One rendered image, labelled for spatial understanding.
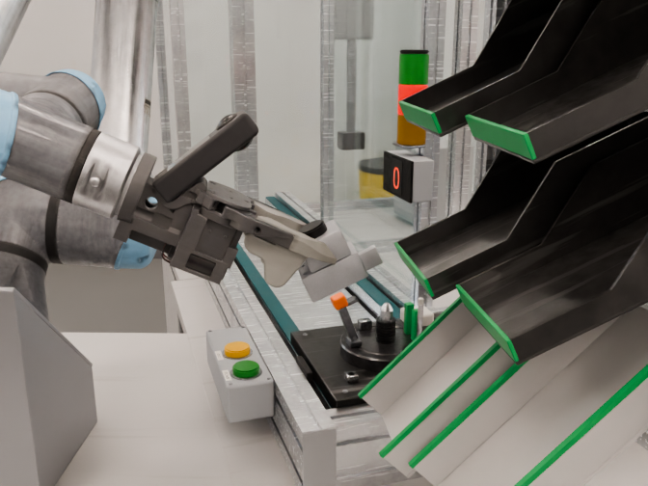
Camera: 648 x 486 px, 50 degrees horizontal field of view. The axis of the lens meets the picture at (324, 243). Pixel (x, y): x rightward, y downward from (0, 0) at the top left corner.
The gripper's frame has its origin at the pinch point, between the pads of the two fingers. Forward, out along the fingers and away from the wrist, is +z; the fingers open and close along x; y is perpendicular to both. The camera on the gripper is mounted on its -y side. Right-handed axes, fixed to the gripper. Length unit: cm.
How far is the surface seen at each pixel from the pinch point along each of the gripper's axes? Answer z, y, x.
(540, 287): 17.1, -6.4, 12.3
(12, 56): -133, 50, -408
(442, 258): 13.0, -3.2, -1.0
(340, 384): 15.5, 21.4, -18.2
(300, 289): 18, 26, -72
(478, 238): 15.9, -6.8, -1.5
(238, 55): -12, -13, -131
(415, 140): 18, -13, -46
